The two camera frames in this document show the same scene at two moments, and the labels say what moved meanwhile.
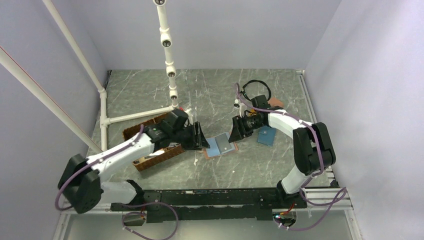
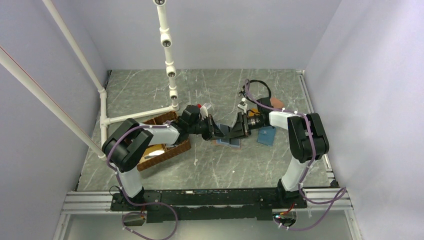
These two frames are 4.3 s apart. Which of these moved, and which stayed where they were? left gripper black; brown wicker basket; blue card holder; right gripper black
Moved: left gripper black
Stayed: right gripper black; brown wicker basket; blue card holder
